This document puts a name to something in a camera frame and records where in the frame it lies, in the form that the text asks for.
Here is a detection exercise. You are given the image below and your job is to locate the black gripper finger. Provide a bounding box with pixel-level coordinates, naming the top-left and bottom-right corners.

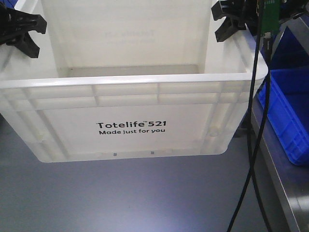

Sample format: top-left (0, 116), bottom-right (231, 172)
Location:
top-left (0, 6), bottom-right (47, 58)
top-left (211, 0), bottom-right (260, 43)

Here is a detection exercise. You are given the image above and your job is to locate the white plastic tote box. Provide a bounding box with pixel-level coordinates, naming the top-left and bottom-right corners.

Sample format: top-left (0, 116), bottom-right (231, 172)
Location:
top-left (0, 0), bottom-right (255, 162)

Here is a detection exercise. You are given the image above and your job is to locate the green circuit board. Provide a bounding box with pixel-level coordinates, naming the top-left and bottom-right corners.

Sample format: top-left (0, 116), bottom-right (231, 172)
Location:
top-left (261, 0), bottom-right (280, 34)

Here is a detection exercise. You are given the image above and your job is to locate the blue plastic bin right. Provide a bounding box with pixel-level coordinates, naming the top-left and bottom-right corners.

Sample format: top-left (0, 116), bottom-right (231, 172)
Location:
top-left (267, 28), bottom-right (309, 166)

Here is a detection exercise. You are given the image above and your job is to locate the grey metal shelf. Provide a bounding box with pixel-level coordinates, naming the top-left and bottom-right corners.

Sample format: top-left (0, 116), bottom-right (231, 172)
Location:
top-left (252, 16), bottom-right (309, 232)

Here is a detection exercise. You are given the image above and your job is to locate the black cable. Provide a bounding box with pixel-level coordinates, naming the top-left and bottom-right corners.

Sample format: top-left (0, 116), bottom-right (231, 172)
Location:
top-left (226, 0), bottom-right (271, 232)
top-left (247, 33), bottom-right (272, 232)

